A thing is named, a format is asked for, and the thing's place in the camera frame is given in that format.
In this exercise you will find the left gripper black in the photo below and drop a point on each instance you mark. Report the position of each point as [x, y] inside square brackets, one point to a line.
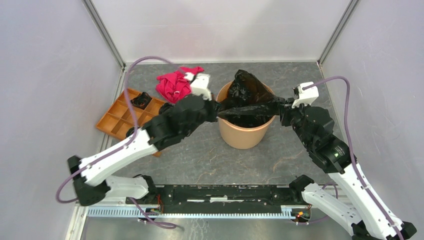
[213, 106]

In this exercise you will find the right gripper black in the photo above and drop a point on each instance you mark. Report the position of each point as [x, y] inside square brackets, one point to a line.
[285, 110]

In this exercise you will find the black plastic trash bag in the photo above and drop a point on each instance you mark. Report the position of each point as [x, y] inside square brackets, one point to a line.
[249, 88]

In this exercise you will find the orange trash bin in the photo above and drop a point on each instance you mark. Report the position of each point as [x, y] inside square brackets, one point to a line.
[236, 136]

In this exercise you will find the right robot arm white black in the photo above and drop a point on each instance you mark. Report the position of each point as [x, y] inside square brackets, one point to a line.
[367, 218]

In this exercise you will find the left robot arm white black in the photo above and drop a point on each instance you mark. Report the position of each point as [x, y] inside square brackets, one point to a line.
[93, 177]

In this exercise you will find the crumpled red cloth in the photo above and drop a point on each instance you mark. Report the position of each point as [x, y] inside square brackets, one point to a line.
[173, 86]

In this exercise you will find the black bag roll middle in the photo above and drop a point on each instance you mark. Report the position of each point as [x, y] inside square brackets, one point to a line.
[165, 107]

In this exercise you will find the black bag roll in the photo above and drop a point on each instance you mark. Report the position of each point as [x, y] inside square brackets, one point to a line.
[141, 101]
[165, 107]

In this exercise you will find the black bag roll back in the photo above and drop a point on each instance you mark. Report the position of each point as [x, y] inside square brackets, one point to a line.
[141, 101]

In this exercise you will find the orange compartment tray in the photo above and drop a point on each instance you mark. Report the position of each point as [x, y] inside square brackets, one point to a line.
[117, 121]

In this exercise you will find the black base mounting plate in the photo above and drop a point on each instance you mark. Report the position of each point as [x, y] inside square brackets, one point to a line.
[223, 199]

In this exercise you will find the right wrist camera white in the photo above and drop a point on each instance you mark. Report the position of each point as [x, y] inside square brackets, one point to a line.
[306, 93]

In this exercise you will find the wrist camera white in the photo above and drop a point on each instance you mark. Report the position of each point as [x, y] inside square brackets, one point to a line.
[306, 93]
[199, 85]

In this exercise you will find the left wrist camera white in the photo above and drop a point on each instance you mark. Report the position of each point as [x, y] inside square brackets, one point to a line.
[199, 85]

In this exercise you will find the white slotted cable duct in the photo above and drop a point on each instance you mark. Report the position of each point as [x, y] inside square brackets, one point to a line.
[134, 212]

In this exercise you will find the right aluminium corner post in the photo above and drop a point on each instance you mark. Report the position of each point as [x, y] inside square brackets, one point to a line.
[348, 12]

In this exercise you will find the aluminium corner post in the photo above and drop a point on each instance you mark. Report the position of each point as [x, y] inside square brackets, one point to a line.
[348, 12]
[101, 27]

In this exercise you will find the left aluminium corner post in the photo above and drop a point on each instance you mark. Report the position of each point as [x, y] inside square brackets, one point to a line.
[101, 27]

